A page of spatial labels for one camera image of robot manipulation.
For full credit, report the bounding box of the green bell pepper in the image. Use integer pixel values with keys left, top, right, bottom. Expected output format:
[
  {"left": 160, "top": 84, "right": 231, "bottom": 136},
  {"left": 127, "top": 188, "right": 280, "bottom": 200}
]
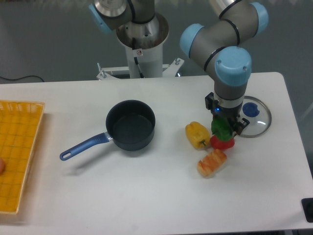
[{"left": 211, "top": 116, "right": 233, "bottom": 141}]

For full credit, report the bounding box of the dark blue saucepan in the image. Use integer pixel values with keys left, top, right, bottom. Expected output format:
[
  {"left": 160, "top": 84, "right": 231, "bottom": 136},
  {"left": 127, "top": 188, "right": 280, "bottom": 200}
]
[{"left": 60, "top": 100, "right": 156, "bottom": 161}]

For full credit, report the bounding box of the black device at table edge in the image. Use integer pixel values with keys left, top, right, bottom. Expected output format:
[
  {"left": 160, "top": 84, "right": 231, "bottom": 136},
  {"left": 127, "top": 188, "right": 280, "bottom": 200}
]
[{"left": 301, "top": 198, "right": 313, "bottom": 223}]

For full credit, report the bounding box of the yellow woven basket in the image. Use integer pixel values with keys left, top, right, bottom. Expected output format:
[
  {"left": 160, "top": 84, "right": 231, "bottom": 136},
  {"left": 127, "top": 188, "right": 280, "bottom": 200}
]
[{"left": 0, "top": 100, "right": 45, "bottom": 214}]

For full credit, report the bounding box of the black cable on floor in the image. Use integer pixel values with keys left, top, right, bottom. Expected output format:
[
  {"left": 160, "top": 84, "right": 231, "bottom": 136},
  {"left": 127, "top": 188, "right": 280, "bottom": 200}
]
[{"left": 0, "top": 75, "right": 45, "bottom": 82}]

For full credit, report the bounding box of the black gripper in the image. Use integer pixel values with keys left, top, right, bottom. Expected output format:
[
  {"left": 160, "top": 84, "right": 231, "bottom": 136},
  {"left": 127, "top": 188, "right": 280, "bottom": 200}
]
[{"left": 205, "top": 92, "right": 249, "bottom": 137}]

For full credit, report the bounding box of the yellow bell pepper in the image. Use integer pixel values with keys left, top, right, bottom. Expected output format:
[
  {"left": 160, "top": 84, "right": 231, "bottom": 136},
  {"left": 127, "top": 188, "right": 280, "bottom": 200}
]
[{"left": 185, "top": 121, "right": 210, "bottom": 149}]

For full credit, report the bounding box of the salmon sushi piece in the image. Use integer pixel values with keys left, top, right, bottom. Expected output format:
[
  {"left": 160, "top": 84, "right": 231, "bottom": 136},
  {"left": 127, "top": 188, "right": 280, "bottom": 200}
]
[{"left": 197, "top": 149, "right": 227, "bottom": 177}]

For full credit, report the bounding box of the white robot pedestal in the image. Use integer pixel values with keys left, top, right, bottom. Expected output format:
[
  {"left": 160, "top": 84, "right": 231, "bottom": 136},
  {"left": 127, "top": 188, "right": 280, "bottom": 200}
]
[{"left": 97, "top": 13, "right": 184, "bottom": 80}]

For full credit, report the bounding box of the glass lid blue knob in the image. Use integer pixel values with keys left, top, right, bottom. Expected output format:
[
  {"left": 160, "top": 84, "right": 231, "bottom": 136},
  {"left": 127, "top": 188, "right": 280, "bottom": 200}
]
[{"left": 237, "top": 95, "right": 272, "bottom": 138}]

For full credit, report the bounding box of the red bell pepper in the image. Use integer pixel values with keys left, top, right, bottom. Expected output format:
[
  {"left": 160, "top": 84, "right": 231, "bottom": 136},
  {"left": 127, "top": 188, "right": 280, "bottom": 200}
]
[{"left": 210, "top": 136, "right": 235, "bottom": 150}]

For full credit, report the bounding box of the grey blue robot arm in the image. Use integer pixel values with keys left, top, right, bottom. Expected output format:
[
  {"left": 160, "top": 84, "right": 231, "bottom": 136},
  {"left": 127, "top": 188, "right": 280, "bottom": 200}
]
[{"left": 89, "top": 0, "right": 268, "bottom": 141}]

